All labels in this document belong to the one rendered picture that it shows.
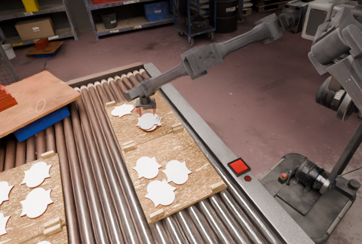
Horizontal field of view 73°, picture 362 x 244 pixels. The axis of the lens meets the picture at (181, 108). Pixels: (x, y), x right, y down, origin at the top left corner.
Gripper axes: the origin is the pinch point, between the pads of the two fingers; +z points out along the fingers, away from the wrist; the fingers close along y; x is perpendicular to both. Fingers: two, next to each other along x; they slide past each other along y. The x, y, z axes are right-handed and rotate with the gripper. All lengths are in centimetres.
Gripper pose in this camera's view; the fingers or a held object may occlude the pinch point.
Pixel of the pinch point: (147, 114)
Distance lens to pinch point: 139.7
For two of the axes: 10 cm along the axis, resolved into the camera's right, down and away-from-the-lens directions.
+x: -0.7, -6.1, 7.9
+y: 10.0, -0.8, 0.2
